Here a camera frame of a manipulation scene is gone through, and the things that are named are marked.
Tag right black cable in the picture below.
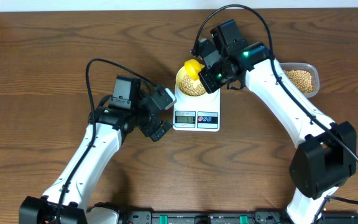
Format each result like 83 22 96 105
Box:
190 4 358 224

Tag pale yellow bowl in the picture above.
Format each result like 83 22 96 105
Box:
175 65 208 98

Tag soybeans in bowl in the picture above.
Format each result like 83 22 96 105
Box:
178 74 206 96

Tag left black cable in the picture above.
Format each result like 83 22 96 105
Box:
54 58 158 224

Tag black cable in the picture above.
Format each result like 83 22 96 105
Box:
190 4 358 224
54 58 158 224

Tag clear plastic container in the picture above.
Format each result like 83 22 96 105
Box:
280 62 320 98

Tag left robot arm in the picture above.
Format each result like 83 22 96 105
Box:
19 85 176 223

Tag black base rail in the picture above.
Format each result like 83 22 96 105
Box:
85 210 358 224

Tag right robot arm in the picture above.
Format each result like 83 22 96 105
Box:
192 20 357 223

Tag soybeans in container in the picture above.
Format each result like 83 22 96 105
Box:
285 70 313 93

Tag white digital kitchen scale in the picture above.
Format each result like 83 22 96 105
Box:
173 86 221 132

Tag yellow measuring scoop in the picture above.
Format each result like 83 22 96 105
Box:
184 59 204 81

